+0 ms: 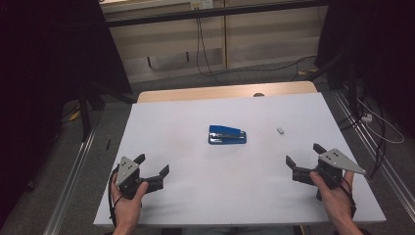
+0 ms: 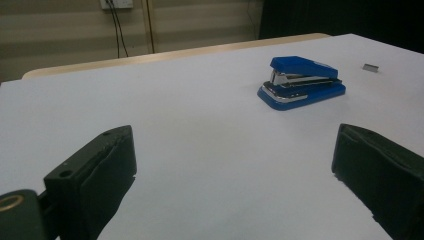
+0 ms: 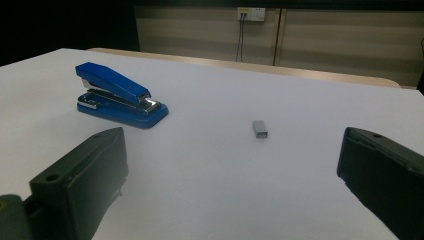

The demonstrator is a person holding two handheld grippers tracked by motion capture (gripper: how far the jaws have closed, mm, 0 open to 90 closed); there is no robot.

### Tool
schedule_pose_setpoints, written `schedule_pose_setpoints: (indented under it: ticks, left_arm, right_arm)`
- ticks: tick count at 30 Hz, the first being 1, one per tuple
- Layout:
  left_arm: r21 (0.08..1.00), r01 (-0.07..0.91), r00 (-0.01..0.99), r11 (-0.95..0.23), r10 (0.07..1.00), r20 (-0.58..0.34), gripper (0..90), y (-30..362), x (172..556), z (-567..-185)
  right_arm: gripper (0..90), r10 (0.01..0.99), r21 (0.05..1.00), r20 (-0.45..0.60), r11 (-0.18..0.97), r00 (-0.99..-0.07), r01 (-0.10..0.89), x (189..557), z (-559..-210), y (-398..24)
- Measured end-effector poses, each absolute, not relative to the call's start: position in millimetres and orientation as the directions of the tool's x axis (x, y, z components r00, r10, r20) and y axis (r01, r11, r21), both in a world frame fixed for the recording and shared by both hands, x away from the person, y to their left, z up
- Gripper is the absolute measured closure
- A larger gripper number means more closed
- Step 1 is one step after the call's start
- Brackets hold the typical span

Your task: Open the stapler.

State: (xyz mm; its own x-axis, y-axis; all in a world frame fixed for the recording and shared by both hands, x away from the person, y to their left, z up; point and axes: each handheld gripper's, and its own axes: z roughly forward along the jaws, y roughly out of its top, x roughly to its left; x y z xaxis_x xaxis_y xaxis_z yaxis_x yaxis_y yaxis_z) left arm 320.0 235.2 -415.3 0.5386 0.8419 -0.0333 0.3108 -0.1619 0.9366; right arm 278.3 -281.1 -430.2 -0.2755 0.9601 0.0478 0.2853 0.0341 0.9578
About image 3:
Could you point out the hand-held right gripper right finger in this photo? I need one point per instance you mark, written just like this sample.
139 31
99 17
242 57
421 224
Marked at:
383 180

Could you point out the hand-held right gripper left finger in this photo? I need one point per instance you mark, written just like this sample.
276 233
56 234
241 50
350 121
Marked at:
83 173

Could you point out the blue stapler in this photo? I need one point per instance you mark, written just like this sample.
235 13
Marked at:
113 83

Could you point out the grey staple strip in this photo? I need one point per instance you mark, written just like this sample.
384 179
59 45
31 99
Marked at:
260 129

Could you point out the wooden table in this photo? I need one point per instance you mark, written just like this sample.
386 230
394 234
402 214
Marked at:
266 68

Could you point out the white wall socket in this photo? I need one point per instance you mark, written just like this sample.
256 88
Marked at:
255 14

